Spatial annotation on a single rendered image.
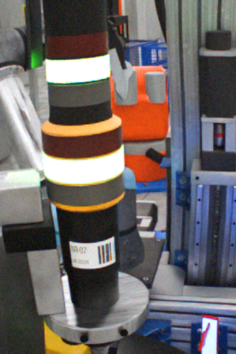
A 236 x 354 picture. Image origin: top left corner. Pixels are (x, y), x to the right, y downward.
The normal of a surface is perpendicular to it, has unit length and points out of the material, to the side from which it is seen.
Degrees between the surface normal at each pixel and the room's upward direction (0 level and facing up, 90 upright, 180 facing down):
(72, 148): 90
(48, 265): 90
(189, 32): 90
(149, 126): 90
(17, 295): 36
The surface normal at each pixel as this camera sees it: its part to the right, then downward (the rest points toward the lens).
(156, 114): 0.06, 0.35
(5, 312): 0.18, -0.56
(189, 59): -0.22, 0.35
